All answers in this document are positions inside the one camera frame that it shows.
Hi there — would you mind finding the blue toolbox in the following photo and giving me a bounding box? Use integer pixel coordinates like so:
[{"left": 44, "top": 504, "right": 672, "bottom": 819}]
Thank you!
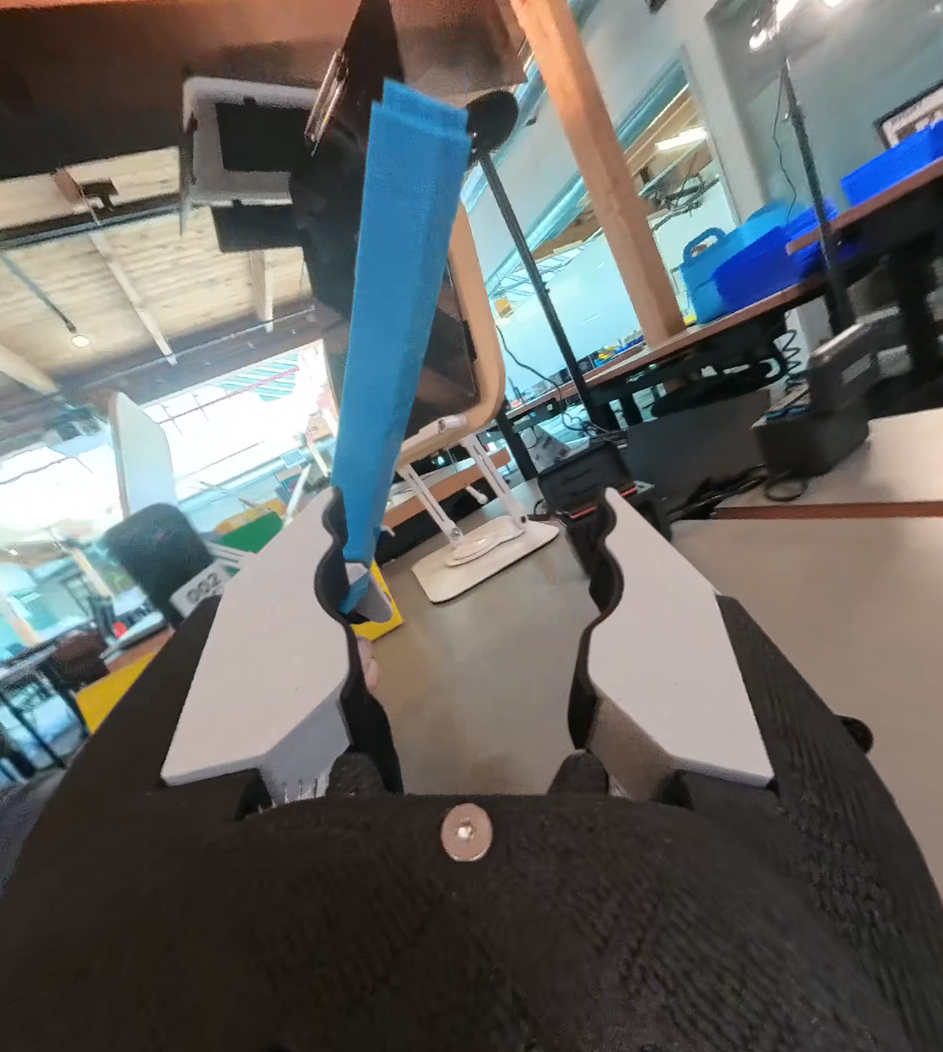
[{"left": 678, "top": 227, "right": 778, "bottom": 324}]

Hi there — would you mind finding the black vertical pole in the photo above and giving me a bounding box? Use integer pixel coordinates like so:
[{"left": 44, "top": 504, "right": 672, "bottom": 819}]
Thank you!
[{"left": 470, "top": 89, "right": 609, "bottom": 434}]

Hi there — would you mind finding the small blue parts bin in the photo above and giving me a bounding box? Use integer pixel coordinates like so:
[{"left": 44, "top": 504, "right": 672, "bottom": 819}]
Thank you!
[
  {"left": 838, "top": 106, "right": 943, "bottom": 207},
  {"left": 718, "top": 201, "right": 839, "bottom": 307}
]

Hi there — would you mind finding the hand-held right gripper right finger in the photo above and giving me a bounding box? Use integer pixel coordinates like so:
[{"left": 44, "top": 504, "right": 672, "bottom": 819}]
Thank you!
[{"left": 568, "top": 489, "right": 775, "bottom": 802}]

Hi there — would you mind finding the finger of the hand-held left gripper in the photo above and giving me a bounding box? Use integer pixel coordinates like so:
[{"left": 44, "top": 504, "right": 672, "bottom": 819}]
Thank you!
[{"left": 344, "top": 561, "right": 396, "bottom": 623}]

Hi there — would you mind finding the wooden support post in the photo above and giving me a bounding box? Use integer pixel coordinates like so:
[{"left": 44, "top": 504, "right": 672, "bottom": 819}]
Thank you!
[{"left": 511, "top": 0, "right": 688, "bottom": 344}]

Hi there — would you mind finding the green storage bin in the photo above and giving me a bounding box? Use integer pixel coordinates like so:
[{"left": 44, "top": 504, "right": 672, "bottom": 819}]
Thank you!
[{"left": 215, "top": 508, "right": 289, "bottom": 562}]

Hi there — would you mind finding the black battery charger case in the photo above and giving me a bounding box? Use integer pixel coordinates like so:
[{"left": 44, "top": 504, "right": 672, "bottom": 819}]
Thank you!
[
  {"left": 536, "top": 460, "right": 675, "bottom": 578},
  {"left": 754, "top": 324, "right": 885, "bottom": 479}
]

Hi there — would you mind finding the white board on stand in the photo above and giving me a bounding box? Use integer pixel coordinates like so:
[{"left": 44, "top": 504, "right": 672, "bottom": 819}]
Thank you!
[{"left": 108, "top": 392, "right": 179, "bottom": 521}]

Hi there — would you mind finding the framed marker tag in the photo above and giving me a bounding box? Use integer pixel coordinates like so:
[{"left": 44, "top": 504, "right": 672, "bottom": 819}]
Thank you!
[{"left": 873, "top": 73, "right": 943, "bottom": 150}]

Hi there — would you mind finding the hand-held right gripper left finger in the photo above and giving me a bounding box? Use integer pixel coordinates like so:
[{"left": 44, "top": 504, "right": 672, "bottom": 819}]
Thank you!
[{"left": 161, "top": 491, "right": 402, "bottom": 802}]

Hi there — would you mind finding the yellow storage bin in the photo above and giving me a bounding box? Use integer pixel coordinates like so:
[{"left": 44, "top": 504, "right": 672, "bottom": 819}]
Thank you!
[{"left": 77, "top": 592, "right": 404, "bottom": 734}]

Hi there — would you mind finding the studio light on tripod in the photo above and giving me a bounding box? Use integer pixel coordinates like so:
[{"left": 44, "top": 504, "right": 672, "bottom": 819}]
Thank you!
[{"left": 774, "top": 56, "right": 860, "bottom": 331}]

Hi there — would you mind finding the black hanging panel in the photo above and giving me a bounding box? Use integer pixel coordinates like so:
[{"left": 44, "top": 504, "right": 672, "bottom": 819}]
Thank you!
[{"left": 181, "top": 76, "right": 321, "bottom": 255}]

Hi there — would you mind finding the wooden top office table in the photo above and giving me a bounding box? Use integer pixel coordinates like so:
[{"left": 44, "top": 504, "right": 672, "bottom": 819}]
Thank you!
[
  {"left": 787, "top": 127, "right": 943, "bottom": 379},
  {"left": 511, "top": 275, "right": 836, "bottom": 430}
]

